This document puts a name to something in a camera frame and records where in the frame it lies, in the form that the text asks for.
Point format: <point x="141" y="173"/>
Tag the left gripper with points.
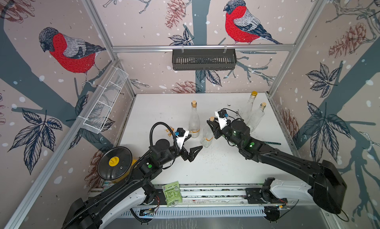
<point x="190" y="156"/>

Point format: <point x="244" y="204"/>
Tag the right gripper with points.
<point x="216" y="129"/>

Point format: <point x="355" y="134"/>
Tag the small corked glass bottle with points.
<point x="207" y="136"/>

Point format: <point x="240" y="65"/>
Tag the tall corked glass bottle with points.
<point x="194" y="122"/>

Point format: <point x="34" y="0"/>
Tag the torn orange label piece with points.
<point x="170" y="132"/>

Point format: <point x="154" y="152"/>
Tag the yellow cap glass bottle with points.
<point x="245" y="113"/>

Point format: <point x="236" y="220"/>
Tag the small corked labelled bottle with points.
<point x="256" y="117"/>

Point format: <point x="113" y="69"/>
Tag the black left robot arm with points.
<point x="135" y="189"/>

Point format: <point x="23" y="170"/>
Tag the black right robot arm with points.
<point x="327" y="185"/>

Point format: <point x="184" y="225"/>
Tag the green snack packet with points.
<point x="172" y="194"/>

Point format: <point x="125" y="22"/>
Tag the black hanging metal basket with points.
<point x="204" y="59"/>

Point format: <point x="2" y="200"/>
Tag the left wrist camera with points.
<point x="180" y="135"/>

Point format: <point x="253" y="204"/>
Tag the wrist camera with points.
<point x="223" y="118"/>
<point x="180" y="135"/>

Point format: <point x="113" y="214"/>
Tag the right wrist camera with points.
<point x="223" y="118"/>

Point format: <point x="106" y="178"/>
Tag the green handled fork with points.
<point x="272" y="143"/>

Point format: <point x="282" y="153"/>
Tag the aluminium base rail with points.
<point x="202" y="201"/>

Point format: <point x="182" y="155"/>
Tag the white wire mesh basket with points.
<point x="96" y="120"/>

